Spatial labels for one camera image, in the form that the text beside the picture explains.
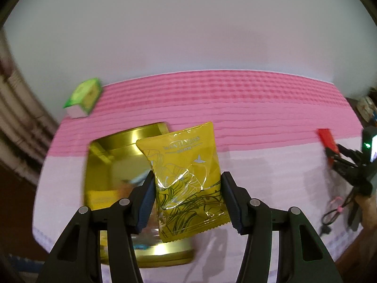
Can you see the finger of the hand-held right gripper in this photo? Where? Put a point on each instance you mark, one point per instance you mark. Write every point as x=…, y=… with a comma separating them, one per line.
x=349, y=154
x=347, y=169

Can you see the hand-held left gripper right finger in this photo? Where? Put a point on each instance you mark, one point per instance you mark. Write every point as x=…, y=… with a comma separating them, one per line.
x=235, y=209

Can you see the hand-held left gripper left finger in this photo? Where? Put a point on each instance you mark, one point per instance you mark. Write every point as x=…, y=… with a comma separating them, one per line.
x=145, y=209

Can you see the red snack packet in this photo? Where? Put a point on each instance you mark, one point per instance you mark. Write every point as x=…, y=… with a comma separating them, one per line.
x=326, y=138

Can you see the large yellow snack packet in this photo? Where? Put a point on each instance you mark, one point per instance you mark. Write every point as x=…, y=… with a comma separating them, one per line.
x=182, y=168

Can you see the gold tin box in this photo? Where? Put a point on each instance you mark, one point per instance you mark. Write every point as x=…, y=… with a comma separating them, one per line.
x=123, y=144

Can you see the person's right forearm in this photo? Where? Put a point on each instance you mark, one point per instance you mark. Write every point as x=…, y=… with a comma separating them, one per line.
x=369, y=215

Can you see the decorated box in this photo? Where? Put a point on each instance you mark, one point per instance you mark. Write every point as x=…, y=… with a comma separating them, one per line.
x=366, y=104

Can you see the pink checked tablecloth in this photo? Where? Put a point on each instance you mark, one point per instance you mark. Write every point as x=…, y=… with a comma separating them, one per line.
x=235, y=100

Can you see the green tissue pack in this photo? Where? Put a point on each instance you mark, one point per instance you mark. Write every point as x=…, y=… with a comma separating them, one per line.
x=85, y=94

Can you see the blue cloth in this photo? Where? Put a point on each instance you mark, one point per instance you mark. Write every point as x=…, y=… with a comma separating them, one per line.
x=20, y=261

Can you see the beige curtain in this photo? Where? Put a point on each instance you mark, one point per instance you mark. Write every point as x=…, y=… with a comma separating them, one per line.
x=17, y=118

